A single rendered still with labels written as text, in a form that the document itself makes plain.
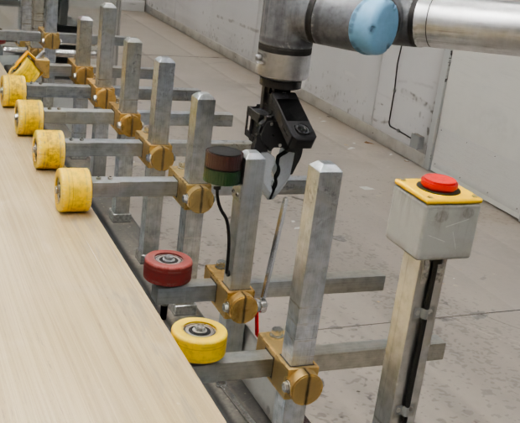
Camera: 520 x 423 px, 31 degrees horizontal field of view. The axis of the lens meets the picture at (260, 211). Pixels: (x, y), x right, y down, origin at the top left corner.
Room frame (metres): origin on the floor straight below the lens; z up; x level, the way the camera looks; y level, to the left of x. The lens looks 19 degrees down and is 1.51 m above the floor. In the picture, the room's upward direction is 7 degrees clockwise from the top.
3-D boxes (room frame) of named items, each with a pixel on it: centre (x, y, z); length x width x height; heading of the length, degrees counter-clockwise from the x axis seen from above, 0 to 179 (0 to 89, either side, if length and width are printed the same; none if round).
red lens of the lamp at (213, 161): (1.41, 0.07, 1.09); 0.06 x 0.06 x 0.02
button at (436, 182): (0.97, -0.19, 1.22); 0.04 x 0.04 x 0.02
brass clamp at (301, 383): (1.22, -0.07, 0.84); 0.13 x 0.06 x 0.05; 25
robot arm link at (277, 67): (1.56, 0.00, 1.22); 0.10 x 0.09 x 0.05; 114
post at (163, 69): (1.89, 0.23, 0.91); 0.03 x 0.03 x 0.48; 25
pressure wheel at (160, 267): (1.42, 0.14, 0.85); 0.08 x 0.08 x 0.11
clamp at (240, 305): (1.45, 0.04, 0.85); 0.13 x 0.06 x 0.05; 25
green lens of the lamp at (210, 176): (1.41, 0.07, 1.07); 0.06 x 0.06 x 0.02
